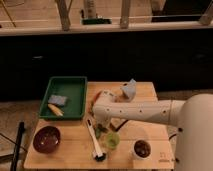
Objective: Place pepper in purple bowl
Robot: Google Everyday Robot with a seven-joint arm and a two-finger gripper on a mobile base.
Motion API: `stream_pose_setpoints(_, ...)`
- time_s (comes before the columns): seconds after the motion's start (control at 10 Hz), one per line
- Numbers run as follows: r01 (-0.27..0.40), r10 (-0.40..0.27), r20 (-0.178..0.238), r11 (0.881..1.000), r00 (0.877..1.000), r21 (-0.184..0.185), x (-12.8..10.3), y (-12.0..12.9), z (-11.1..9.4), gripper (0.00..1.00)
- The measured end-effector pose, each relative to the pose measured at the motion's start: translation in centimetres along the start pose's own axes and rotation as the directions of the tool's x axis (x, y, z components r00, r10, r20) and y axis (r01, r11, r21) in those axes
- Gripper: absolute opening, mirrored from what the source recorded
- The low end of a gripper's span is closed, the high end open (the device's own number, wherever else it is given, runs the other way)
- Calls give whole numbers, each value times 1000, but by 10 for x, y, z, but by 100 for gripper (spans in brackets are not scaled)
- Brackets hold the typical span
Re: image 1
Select green pepper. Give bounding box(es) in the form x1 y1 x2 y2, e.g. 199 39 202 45
95 125 108 139

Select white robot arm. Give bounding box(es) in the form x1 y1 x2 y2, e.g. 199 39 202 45
92 90 213 171

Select purple bowl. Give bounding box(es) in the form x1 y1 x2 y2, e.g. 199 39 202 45
33 126 61 154

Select wooden block black edge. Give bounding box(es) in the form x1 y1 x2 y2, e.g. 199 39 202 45
110 118 127 132

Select green plastic cup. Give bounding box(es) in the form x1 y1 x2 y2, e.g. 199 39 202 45
105 132 120 149

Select orange carrot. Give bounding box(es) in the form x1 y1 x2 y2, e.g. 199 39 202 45
90 91 102 112

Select light blue cloth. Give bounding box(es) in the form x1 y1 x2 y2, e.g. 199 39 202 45
121 79 136 102

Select green plastic tray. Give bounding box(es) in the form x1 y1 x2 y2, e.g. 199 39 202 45
39 76 87 120

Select white cup dark inside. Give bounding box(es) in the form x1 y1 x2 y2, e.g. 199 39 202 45
133 140 151 159

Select yellow corn cob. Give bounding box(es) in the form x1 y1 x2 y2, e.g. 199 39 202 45
48 104 63 116

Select blue sponge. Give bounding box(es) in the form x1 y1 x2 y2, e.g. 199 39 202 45
48 95 67 106

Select black pole left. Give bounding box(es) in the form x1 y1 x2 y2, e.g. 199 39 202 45
10 122 25 171

